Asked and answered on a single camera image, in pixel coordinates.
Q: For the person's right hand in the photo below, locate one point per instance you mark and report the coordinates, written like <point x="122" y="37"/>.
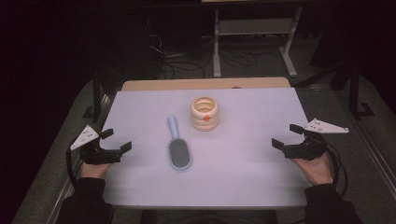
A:
<point x="316" y="171"/>

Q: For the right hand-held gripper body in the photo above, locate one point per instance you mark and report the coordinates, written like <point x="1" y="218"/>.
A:
<point x="306" y="147"/>

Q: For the person's left hand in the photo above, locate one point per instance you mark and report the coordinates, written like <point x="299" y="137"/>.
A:
<point x="93" y="170"/>

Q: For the light blue hairbrush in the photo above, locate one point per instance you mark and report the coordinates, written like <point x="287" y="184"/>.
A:
<point x="179" y="153"/>

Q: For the wooden table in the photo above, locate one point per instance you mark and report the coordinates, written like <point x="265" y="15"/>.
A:
<point x="186" y="84"/>

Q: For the black metal stand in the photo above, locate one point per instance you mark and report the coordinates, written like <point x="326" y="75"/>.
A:
<point x="355" y="93"/>
<point x="97" y="99"/>

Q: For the cream ribbed cup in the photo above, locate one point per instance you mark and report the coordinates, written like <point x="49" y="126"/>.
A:
<point x="204" y="122"/>

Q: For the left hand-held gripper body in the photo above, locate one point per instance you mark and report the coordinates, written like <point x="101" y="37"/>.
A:
<point x="93" y="154"/>

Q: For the white metal frame stand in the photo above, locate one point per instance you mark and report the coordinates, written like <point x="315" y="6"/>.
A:
<point x="253" y="27"/>

